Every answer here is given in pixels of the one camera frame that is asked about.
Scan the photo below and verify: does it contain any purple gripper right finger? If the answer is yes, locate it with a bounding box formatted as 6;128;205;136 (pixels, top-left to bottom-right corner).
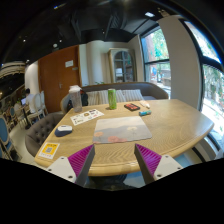
134;144;182;184

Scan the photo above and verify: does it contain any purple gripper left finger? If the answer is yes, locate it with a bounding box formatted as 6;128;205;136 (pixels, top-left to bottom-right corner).
47;145;95;186

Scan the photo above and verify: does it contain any white and navy computer mouse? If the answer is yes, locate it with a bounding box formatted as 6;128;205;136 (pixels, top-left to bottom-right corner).
55;125;72;137

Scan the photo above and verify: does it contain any floral grey mouse pad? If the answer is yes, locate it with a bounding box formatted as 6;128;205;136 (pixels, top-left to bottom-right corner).
93;116;152;144

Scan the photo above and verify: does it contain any yellow QR code sign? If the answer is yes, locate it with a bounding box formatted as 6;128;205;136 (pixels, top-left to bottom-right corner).
39;142;60;159

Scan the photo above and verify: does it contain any grey tufted chair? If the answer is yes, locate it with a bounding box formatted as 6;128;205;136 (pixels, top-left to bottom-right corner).
25;113;63;157

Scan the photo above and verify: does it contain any teal small gadget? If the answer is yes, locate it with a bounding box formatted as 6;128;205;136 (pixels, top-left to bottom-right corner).
139;110;152;116

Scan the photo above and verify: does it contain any white sticker sheet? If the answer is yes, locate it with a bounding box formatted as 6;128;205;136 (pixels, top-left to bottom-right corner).
71;109;103;126

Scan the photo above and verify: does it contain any black red small box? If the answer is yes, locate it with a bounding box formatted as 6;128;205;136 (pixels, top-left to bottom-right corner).
124;103;140;111

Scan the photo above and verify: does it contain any white small packet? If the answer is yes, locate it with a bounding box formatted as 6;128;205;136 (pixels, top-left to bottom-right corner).
140;100;150;109

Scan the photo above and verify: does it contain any blue upholstered chair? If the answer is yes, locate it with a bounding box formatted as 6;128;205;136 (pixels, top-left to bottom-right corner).
0;115;14;160

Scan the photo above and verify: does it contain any striped cushion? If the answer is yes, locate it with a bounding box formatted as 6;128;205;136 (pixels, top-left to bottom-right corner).
87;88;145;106

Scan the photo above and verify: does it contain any grey curved sofa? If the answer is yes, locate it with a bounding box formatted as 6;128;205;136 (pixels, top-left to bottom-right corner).
60;81;170;114

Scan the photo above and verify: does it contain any clear plastic shaker bottle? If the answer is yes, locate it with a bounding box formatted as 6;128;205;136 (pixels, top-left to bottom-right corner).
69;85;82;112

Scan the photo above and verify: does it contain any green drink can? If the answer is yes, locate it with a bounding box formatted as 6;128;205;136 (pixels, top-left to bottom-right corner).
108;89;117;110

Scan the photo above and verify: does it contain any seated person in white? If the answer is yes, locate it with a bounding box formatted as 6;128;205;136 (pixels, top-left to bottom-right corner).
22;88;35;113

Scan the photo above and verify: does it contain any wooden orange door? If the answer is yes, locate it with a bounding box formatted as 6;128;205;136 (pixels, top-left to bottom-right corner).
38;46;81;113

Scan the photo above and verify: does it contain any arched glass cabinet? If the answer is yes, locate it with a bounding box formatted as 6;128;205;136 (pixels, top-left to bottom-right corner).
108;48;136;83

